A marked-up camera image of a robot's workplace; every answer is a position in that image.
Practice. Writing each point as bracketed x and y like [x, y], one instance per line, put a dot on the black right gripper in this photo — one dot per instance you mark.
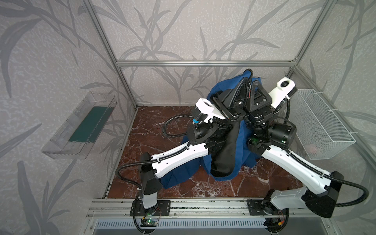
[260, 108]

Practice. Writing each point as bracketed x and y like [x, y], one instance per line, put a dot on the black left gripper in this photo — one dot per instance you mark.
[230, 108]

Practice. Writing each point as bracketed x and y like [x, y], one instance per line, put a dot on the blue zip jacket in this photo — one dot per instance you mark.
[223, 166]

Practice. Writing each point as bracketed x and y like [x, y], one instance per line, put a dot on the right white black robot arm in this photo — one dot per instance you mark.
[322, 191]

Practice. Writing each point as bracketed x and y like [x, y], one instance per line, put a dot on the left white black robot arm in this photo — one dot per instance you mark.
[217, 140]

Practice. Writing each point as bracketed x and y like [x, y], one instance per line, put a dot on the pink object in basket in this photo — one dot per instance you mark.
[311, 149]

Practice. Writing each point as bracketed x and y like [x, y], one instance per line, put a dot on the green mat in tray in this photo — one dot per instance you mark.
[92, 125]

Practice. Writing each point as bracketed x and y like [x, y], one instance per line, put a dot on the green circuit board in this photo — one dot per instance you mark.
[148, 222]

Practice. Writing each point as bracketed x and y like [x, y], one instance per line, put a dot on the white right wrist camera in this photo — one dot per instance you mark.
[285, 89]

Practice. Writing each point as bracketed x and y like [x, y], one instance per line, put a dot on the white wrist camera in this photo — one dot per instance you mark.
[285, 89]
[206, 112]

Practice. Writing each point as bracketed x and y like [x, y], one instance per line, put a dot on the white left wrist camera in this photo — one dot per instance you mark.
[206, 112]

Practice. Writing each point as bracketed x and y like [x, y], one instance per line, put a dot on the white wire mesh basket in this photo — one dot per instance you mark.
[318, 124]

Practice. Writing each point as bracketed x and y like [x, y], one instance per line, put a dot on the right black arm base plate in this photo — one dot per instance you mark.
[258, 207]

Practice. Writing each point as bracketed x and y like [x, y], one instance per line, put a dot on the aluminium frame struts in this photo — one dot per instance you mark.
[335, 61]

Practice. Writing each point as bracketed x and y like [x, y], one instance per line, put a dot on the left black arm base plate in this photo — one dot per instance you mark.
[162, 208]

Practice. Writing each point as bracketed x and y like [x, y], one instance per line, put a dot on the clear plastic wall tray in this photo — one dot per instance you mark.
[59, 147]

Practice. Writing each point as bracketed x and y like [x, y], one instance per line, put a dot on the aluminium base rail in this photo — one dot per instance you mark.
[179, 208]

